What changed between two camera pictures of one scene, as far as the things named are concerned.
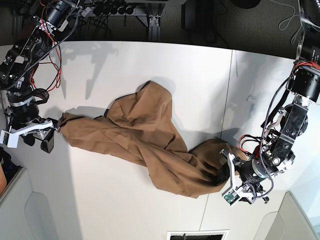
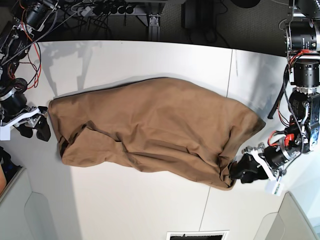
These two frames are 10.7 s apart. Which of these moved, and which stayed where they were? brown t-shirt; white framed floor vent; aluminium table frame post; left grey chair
Moved: brown t-shirt
Stayed: left grey chair; white framed floor vent; aluminium table frame post
